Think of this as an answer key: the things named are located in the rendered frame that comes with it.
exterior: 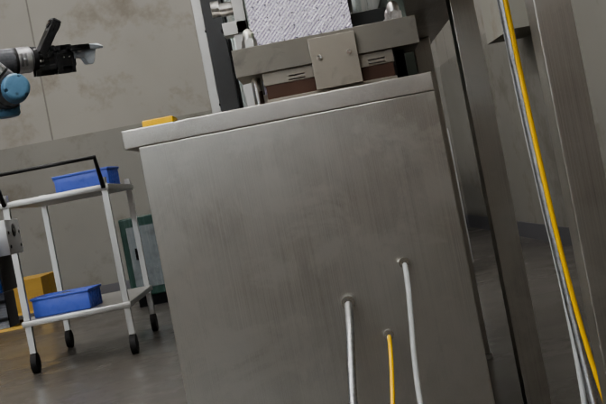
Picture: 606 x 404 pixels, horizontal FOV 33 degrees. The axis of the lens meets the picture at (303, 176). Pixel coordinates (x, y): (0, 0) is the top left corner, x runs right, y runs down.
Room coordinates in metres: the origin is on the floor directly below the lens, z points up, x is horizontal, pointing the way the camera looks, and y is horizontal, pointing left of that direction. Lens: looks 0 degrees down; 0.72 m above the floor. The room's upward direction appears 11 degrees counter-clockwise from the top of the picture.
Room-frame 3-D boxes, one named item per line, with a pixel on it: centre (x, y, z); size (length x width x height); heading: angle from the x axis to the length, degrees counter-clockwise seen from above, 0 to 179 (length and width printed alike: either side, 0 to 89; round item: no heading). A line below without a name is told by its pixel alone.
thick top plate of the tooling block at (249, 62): (2.28, -0.10, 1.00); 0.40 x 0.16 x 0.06; 88
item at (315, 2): (2.40, -0.06, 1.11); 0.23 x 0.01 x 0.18; 88
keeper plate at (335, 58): (2.19, -0.11, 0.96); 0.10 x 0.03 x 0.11; 88
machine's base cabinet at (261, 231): (3.41, -0.02, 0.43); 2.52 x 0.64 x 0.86; 178
